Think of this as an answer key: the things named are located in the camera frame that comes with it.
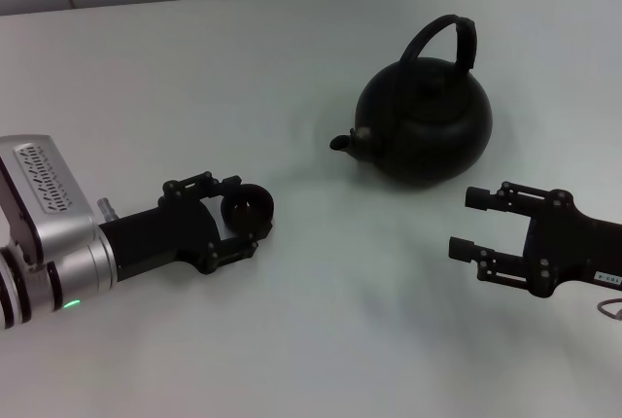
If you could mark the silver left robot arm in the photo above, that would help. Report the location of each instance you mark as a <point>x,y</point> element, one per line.
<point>73,277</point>

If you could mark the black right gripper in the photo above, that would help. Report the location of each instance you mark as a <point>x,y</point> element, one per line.
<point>583,248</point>

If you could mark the dark brown teacup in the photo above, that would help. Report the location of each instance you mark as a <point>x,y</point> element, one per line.
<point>252,209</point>

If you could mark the short metal plug stub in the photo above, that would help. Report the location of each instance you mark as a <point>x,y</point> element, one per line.
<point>107,209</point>

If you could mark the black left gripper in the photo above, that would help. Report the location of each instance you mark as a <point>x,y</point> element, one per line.
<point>160,238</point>

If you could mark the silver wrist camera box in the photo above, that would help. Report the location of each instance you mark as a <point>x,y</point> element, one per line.
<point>44,194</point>

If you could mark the black round teapot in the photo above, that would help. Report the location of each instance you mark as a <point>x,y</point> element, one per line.
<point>427,141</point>

